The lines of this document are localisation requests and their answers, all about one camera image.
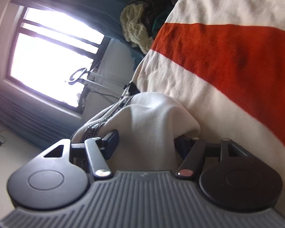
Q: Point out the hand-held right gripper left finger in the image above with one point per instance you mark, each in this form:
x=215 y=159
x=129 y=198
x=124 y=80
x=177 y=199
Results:
x=112 y=143

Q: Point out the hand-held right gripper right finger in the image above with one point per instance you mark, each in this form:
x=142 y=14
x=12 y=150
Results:
x=192 y=152

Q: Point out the white pants with black tape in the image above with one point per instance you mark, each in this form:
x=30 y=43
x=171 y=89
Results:
x=144 y=128

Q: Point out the dark clothes pile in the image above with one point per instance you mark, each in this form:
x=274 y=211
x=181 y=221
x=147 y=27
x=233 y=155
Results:
x=156 y=14

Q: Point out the garment steamer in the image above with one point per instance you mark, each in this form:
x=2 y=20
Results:
x=85 y=78

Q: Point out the blue curtain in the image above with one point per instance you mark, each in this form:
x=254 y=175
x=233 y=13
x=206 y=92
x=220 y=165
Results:
x=85 y=4
x=26 y=118

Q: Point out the striped blanket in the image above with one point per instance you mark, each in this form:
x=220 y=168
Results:
x=216 y=52

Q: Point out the window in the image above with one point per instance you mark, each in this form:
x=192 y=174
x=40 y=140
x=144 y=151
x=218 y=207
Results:
x=49 y=52

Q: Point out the yellow-green knit blanket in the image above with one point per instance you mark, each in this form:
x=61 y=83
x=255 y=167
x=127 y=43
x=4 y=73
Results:
x=135 y=26

